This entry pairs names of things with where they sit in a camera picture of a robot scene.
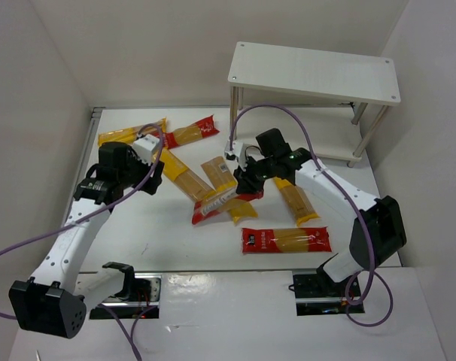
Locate red spaghetti bag with label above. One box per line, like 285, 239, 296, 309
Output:
191, 187, 263, 225

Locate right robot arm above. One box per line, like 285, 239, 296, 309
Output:
224, 128, 407, 284

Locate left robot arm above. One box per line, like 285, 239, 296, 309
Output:
8, 135, 164, 339

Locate white two-tier shelf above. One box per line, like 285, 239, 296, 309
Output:
227, 41, 400, 167

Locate yellow spaghetti bag centre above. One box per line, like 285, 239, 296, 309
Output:
201, 156, 258, 225

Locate yellow spaghetti bag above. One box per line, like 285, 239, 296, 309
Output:
201, 156, 258, 225
273, 177, 319, 227
160, 148, 215, 202
98, 125, 159, 147

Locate yellow spaghetti bag top left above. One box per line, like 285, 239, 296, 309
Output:
98, 125, 159, 147

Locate yellow spaghetti bag right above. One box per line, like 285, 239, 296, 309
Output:
273, 177, 319, 227

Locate red spaghetti bag front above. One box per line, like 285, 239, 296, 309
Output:
242, 227, 332, 254

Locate red spaghetti bag top centre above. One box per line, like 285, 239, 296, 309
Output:
164, 115, 220, 149

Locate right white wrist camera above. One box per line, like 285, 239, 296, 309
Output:
224, 141, 254, 171

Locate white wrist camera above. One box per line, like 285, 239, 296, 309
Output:
132, 134, 163, 164
224, 141, 254, 171

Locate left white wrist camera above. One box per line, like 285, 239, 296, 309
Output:
132, 134, 163, 164

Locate aluminium table edge rail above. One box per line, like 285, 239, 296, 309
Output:
71, 107, 105, 194

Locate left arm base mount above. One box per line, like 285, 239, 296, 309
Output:
89, 272, 162, 320

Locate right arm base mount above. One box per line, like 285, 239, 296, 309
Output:
288, 272, 364, 317

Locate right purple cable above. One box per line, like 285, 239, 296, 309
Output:
227, 104, 395, 327

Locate purple cable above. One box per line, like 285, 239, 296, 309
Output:
0, 123, 166, 361
227, 104, 395, 327

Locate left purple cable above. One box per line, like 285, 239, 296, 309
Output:
0, 123, 166, 361

